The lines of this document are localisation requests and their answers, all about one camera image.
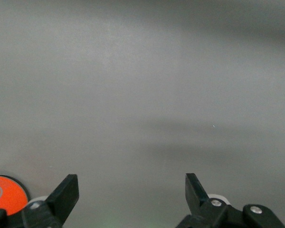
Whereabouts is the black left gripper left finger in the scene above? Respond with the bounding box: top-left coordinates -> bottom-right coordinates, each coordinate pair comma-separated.
21,174 -> 80,228

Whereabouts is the dark grey table mat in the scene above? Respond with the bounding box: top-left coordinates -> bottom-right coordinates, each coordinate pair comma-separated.
0,0 -> 285,228

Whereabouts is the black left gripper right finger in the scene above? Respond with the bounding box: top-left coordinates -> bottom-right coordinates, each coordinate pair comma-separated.
175,173 -> 245,228

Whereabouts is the orange drink can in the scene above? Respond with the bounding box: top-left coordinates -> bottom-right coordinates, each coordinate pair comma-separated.
0,175 -> 29,217

